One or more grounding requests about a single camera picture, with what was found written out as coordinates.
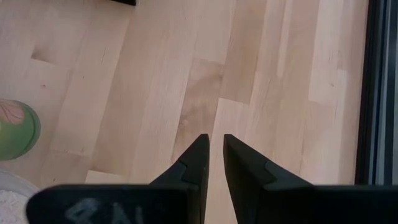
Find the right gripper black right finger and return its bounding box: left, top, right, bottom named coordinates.
left=223, top=134, right=313, bottom=224

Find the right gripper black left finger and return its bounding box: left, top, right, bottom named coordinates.
left=150, top=133, right=210, bottom=224

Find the clear plastic bowl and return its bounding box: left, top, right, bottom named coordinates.
left=0, top=169, right=40, bottom=224

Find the black aluminium table frame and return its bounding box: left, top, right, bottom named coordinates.
left=354, top=0, right=398, bottom=186

